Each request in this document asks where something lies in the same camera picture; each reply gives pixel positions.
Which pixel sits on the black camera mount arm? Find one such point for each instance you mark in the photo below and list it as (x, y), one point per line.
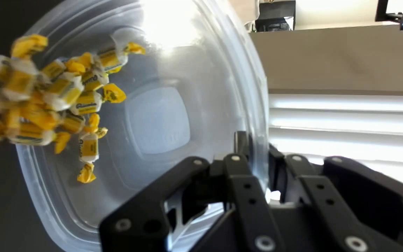
(399, 18)

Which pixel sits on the clear plastic lunchbox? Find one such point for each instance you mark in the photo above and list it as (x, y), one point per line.
(163, 120)

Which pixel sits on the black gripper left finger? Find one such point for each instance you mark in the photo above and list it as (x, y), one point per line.
(163, 210)

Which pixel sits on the white vertical window blinds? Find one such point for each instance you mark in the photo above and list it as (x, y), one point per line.
(350, 120)

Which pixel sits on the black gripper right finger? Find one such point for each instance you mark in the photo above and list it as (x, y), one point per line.
(350, 210)

